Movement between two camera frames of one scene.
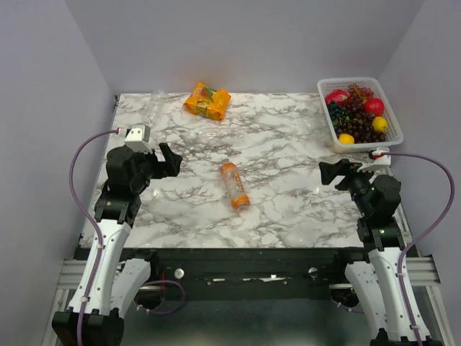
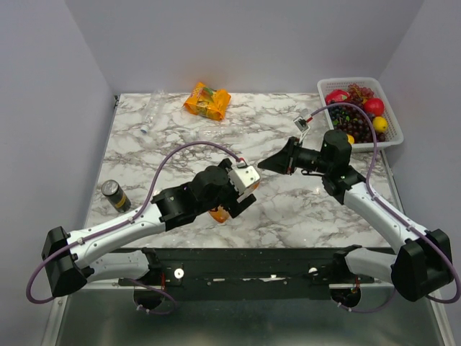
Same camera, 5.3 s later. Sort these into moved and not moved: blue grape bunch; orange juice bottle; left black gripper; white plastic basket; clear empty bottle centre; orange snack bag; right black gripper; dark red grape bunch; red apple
Moved: left black gripper; right black gripper; orange juice bottle
Not moved: red apple; blue grape bunch; white plastic basket; dark red grape bunch; orange snack bag; clear empty bottle centre
